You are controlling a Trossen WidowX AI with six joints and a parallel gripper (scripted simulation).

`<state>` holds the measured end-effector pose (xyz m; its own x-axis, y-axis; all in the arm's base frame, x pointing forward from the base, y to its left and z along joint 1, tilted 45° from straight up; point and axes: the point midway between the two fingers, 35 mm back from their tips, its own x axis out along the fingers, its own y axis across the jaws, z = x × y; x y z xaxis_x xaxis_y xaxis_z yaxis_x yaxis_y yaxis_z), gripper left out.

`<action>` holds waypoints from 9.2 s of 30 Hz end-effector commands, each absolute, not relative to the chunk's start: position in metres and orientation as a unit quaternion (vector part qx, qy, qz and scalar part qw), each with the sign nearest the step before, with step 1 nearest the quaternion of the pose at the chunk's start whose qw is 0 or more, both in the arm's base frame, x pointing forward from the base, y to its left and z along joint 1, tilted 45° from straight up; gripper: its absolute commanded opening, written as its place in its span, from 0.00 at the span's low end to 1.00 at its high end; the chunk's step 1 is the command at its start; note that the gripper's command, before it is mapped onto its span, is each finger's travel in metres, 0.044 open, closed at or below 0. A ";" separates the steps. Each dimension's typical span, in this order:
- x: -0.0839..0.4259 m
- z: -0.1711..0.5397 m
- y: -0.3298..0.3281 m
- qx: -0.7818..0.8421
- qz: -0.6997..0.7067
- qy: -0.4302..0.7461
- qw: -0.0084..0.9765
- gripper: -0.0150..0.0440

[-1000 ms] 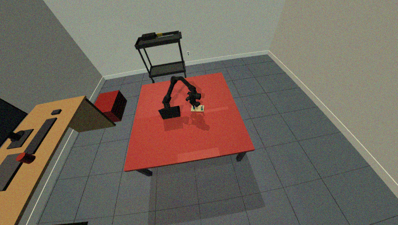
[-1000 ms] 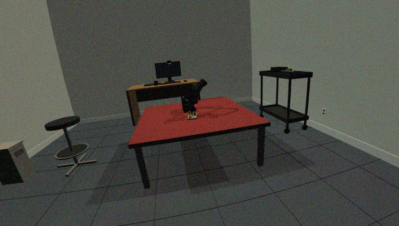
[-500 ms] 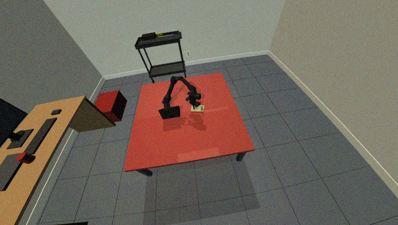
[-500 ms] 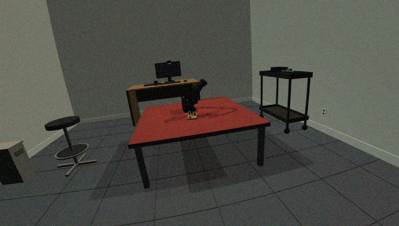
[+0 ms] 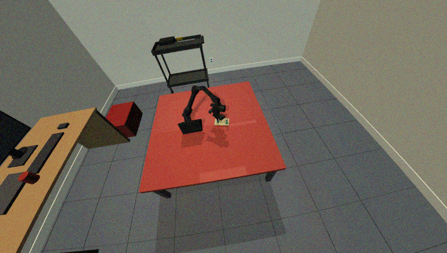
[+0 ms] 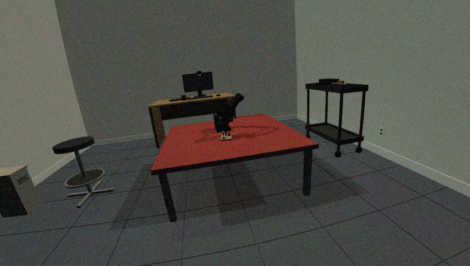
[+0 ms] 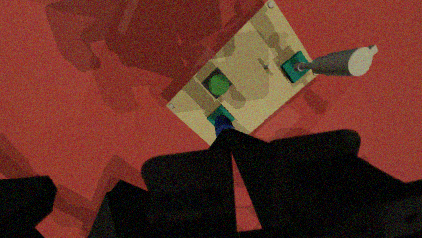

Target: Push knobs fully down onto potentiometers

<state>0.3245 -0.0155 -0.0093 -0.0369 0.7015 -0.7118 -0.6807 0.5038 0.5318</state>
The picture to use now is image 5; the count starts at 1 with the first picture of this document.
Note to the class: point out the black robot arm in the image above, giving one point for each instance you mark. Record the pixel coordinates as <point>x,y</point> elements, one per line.
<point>216,105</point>

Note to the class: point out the tan circuit board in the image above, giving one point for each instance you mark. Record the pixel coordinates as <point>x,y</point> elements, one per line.
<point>225,121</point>

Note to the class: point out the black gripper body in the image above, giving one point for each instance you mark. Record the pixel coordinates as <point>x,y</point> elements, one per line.
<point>217,113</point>

